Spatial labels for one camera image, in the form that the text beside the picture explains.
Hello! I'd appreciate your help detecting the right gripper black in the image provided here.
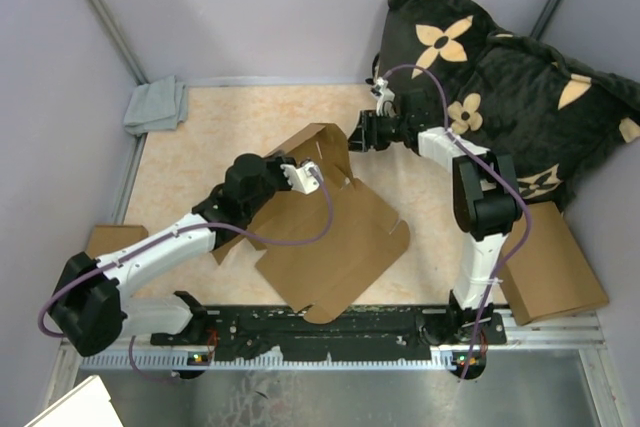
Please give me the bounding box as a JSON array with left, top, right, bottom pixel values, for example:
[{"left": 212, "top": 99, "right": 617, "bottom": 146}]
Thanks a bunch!
[{"left": 342, "top": 111, "right": 408, "bottom": 154}]

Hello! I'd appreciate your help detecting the brown cardboard box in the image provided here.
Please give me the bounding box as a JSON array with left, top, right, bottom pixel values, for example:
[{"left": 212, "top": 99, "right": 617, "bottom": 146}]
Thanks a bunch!
[{"left": 209, "top": 122, "right": 412, "bottom": 324}]

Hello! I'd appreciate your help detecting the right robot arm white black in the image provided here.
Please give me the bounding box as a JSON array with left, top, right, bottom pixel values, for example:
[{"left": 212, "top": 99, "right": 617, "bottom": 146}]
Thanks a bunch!
[{"left": 348, "top": 87, "right": 522, "bottom": 345}]

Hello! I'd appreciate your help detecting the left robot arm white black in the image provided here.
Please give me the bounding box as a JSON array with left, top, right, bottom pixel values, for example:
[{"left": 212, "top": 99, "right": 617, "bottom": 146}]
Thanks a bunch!
[{"left": 44, "top": 154, "right": 298, "bottom": 357}]

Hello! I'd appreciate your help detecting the folded cardboard box left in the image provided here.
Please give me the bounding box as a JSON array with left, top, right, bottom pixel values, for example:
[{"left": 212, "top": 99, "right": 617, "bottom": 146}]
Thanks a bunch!
[{"left": 85, "top": 225, "right": 148, "bottom": 258}]

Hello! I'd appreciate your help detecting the folded cardboard box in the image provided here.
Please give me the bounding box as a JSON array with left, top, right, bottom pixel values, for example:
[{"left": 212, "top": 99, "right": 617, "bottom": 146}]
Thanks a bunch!
[
  {"left": 85, "top": 225, "right": 148, "bottom": 258},
  {"left": 498, "top": 202, "right": 609, "bottom": 326}
]

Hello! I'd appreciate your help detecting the folded cardboard box right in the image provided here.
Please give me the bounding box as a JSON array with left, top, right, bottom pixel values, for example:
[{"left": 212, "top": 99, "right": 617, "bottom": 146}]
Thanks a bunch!
[{"left": 498, "top": 202, "right": 609, "bottom": 326}]

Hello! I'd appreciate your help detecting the grey folded cloth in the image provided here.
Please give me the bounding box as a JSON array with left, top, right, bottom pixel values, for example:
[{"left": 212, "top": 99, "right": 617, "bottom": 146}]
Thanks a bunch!
[{"left": 123, "top": 76, "right": 188, "bottom": 136}]

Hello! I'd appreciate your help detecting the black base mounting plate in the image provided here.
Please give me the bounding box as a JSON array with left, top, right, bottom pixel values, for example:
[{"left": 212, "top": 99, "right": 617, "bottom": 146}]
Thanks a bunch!
[{"left": 151, "top": 304, "right": 476, "bottom": 362}]

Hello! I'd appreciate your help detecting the black floral plush pillow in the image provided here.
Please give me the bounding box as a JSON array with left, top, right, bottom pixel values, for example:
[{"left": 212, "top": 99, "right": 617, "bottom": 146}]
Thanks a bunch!
[{"left": 375, "top": 0, "right": 639, "bottom": 208}]

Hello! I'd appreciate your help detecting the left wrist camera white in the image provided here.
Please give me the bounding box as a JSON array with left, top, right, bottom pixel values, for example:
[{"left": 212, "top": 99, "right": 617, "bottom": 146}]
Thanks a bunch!
[{"left": 281, "top": 160, "right": 323, "bottom": 195}]

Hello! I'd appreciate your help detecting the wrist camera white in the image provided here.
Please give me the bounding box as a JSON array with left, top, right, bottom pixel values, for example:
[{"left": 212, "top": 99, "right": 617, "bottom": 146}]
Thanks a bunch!
[
  {"left": 371, "top": 77, "right": 395, "bottom": 117},
  {"left": 281, "top": 160, "right": 323, "bottom": 195}
]

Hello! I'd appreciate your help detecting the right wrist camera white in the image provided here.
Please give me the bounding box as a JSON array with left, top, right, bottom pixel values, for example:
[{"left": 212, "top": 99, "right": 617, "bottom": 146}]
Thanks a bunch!
[{"left": 371, "top": 77, "right": 395, "bottom": 117}]

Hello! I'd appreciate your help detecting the aluminium rail frame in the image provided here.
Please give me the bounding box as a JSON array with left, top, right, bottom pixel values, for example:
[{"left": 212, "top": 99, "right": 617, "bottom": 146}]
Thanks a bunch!
[{"left": 48, "top": 305, "right": 630, "bottom": 426}]

